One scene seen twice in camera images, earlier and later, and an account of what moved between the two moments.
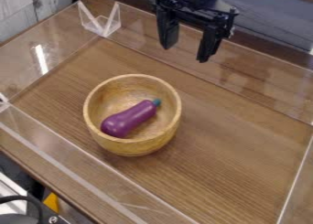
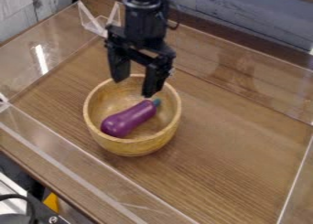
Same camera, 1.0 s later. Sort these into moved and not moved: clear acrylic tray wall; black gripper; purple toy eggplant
Moved: black gripper
Not moved: purple toy eggplant; clear acrylic tray wall
